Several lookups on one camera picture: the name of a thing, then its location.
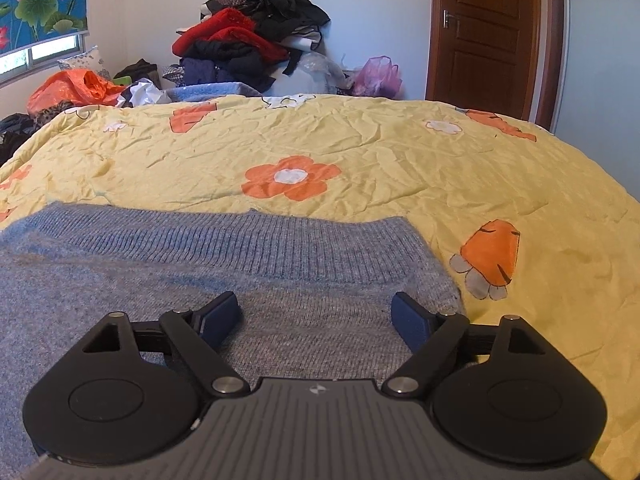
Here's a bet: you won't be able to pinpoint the blue grey knitted sweater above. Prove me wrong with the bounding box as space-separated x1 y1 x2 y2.
1 203 463 479

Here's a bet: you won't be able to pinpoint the dark clothes at bedside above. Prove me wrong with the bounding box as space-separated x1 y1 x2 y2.
0 101 74 165

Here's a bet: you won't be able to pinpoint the dark navy clothes pile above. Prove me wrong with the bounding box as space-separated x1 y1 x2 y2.
180 40 274 93

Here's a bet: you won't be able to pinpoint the black clothes pile top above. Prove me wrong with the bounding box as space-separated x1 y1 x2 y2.
204 0 331 42

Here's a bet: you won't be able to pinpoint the yellow floral bed quilt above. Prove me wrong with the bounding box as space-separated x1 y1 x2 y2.
1 96 639 479

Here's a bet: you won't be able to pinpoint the white crumpled cloth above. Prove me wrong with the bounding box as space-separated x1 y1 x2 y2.
115 78 171 108

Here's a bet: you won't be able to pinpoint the light blue folded cloth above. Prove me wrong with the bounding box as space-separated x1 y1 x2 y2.
165 82 262 102

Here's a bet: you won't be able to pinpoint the orange plastic bag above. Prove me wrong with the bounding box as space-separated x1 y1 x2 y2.
26 68 126 115

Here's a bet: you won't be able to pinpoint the patterned pillow by window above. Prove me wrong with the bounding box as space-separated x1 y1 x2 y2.
56 46 112 80

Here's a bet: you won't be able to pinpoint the purple plastic bag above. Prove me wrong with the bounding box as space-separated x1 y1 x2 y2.
352 55 402 99

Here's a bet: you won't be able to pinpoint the brown wooden door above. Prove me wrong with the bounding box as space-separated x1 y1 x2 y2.
425 0 568 129

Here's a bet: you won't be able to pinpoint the red garment on pile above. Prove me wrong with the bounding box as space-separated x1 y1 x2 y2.
171 8 288 65

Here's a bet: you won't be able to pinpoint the silver door handle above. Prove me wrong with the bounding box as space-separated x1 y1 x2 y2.
442 9 458 29

